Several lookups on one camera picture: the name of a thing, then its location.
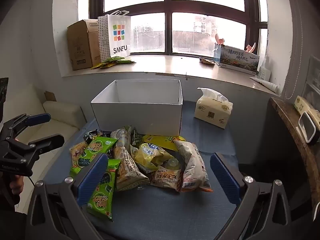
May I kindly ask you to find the printed tissue box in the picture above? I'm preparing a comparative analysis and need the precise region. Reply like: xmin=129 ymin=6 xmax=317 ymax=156
xmin=214 ymin=44 xmax=260 ymax=76

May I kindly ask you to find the white orange snack packet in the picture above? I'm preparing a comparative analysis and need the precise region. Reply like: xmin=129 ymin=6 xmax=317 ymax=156
xmin=173 ymin=140 xmax=214 ymax=193

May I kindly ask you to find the curved wooden shelf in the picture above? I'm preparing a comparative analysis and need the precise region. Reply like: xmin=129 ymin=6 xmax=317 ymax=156
xmin=269 ymin=97 xmax=320 ymax=207

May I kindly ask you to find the pale yellow box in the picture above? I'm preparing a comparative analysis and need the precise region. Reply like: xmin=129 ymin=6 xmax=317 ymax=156
xmin=294 ymin=95 xmax=320 ymax=123

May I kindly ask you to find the yellow green flat packet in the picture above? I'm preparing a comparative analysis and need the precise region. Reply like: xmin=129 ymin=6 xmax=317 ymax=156
xmin=90 ymin=61 xmax=118 ymax=70

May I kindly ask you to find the silver beige snack packet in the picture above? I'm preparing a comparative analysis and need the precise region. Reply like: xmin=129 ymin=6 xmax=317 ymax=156
xmin=110 ymin=126 xmax=132 ymax=155

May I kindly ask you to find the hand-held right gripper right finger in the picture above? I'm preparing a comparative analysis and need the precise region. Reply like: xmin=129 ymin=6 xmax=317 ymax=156
xmin=210 ymin=152 xmax=292 ymax=240

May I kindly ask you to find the blue tablecloth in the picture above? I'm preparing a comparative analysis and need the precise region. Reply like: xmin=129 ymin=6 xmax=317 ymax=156
xmin=42 ymin=100 xmax=265 ymax=240

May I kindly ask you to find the yellow chips packet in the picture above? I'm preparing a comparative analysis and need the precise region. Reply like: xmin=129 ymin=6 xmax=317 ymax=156
xmin=130 ymin=142 xmax=174 ymax=174

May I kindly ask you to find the green seaweed snack packet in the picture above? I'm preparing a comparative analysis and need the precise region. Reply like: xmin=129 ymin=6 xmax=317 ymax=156
xmin=87 ymin=159 xmax=122 ymax=222
xmin=69 ymin=136 xmax=118 ymax=178

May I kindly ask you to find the white tube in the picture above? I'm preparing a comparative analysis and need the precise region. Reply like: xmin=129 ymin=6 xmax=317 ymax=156
xmin=249 ymin=77 xmax=278 ymax=92

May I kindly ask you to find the beige striped snack packet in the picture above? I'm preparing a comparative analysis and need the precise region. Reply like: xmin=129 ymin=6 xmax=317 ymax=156
xmin=112 ymin=146 xmax=150 ymax=192

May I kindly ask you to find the cream sofa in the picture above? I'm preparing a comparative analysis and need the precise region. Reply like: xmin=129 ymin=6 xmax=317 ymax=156
xmin=5 ymin=82 xmax=88 ymax=205

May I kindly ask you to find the dark snack packet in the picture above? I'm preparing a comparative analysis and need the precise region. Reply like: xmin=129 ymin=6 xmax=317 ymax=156
xmin=83 ymin=129 xmax=112 ymax=144

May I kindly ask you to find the rice cracker packet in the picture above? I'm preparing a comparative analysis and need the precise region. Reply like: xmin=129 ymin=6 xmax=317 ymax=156
xmin=150 ymin=169 xmax=183 ymax=192

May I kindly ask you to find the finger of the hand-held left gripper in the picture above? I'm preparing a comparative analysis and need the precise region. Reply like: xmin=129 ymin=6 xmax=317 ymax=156
xmin=27 ymin=134 xmax=65 ymax=155
xmin=4 ymin=113 xmax=51 ymax=138

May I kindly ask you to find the white paper shopping bag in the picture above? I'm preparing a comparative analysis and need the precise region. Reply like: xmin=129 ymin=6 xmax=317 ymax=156
xmin=97 ymin=10 xmax=131 ymax=63

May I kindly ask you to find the brown cardboard box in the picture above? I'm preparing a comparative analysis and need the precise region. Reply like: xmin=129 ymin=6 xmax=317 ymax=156
xmin=67 ymin=19 xmax=102 ymax=71

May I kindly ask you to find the small dark green packet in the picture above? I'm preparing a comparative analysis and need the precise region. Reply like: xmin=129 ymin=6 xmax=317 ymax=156
xmin=131 ymin=129 xmax=143 ymax=145

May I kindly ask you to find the clear jelly cup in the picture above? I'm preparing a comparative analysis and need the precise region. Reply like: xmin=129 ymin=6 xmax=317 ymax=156
xmin=165 ymin=158 xmax=182 ymax=171

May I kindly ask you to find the white cardboard box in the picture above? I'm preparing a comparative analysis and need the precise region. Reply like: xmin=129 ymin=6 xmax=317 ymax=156
xmin=90 ymin=79 xmax=184 ymax=136

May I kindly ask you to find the dark window frame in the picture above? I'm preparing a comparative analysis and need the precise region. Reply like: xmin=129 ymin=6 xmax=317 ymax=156
xmin=89 ymin=0 xmax=268 ymax=56

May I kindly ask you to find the white framed mirror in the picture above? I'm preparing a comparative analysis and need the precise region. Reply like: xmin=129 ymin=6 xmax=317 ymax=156
xmin=298 ymin=111 xmax=320 ymax=145

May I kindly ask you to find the person's left hand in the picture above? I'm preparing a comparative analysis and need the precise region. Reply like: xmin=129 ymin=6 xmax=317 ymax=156
xmin=9 ymin=174 xmax=25 ymax=199

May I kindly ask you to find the yellow flat snack packet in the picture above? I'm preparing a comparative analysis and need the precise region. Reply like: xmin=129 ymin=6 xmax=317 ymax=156
xmin=141 ymin=134 xmax=187 ymax=152

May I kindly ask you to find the grey framed panel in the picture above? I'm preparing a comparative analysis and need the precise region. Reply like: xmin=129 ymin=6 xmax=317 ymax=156
xmin=303 ymin=56 xmax=320 ymax=105

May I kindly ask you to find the soft tissue pack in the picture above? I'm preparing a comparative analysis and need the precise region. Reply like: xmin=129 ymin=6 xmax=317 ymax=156
xmin=194 ymin=87 xmax=233 ymax=129

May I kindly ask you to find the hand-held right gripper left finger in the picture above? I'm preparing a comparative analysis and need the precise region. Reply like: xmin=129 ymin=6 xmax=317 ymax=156
xmin=25 ymin=153 xmax=108 ymax=240

